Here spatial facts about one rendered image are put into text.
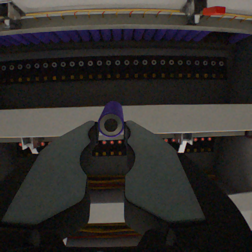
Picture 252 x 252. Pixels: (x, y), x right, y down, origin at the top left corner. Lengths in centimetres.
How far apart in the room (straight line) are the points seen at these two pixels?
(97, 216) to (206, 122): 28
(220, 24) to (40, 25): 28
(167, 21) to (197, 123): 17
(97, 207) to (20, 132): 21
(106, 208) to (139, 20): 35
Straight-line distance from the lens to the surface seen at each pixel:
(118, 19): 32
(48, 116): 32
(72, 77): 45
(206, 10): 27
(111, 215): 42
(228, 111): 35
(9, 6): 32
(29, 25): 35
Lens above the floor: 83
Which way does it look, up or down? 23 degrees up
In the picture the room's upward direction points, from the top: 179 degrees clockwise
